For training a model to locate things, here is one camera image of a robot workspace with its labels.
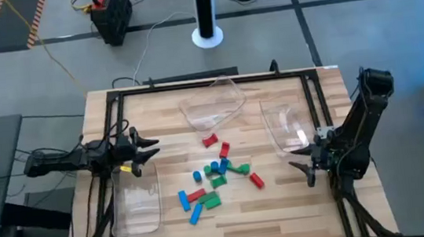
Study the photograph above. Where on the clear plastic bin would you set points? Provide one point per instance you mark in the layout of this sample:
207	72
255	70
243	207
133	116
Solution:
139	217
211	107
288	126

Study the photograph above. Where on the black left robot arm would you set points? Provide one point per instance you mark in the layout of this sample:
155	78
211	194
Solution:
55	162

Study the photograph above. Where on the green arch block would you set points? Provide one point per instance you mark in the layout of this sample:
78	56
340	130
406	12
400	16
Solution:
218	182

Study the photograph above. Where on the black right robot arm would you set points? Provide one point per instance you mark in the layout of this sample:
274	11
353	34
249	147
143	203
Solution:
358	119

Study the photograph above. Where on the red long block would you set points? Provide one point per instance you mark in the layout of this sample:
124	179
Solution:
196	195

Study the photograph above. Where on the red cylinder block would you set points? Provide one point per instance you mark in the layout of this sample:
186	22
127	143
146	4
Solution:
256	180

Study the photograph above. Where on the black flat bar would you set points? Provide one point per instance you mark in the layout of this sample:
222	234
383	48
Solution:
191	75

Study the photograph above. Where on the blue long block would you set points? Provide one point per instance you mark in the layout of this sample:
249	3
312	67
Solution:
184	200
196	214

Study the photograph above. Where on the black plastic crate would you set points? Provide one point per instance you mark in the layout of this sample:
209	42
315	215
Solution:
112	18

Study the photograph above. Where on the yellow tag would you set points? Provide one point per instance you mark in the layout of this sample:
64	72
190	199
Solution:
125	169

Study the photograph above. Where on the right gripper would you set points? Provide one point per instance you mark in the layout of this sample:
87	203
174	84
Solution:
324	152

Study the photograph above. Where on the black pole white base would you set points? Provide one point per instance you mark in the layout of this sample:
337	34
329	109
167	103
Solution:
204	9

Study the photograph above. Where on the silver mounting plate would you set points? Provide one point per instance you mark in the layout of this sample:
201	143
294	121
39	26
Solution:
325	130

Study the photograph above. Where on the black aluminium table frame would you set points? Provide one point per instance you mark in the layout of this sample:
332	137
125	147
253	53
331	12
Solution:
212	83

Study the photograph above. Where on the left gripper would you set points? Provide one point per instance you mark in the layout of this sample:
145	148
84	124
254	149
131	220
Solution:
125	153

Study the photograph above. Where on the blue rectangular block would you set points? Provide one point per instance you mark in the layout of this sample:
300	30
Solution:
223	166

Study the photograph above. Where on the green rectangular block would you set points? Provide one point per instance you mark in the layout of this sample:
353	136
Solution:
235	168

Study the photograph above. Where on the red rectangular block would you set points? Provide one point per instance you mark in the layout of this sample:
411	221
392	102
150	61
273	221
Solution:
224	150

